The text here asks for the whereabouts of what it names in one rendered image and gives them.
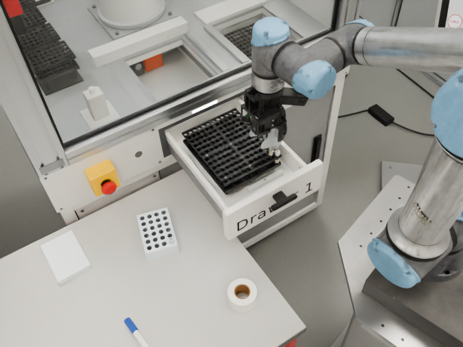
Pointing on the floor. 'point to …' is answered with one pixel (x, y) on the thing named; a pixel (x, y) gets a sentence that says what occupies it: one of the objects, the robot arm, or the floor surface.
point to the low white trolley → (144, 283)
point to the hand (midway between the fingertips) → (272, 141)
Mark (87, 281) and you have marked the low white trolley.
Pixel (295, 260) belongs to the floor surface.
